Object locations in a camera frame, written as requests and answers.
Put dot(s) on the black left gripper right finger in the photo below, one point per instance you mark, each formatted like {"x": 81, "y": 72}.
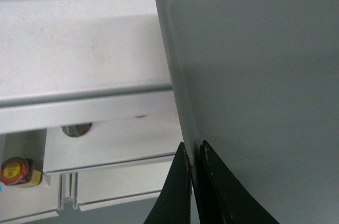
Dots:
{"x": 220, "y": 196}

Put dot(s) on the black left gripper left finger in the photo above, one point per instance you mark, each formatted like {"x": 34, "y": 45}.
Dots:
{"x": 174, "y": 202}

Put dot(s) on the silver grey serving tray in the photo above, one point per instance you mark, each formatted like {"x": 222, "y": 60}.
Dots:
{"x": 258, "y": 80}

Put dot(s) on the red lid sauce jar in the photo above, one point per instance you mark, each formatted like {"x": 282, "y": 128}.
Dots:
{"x": 20, "y": 172}

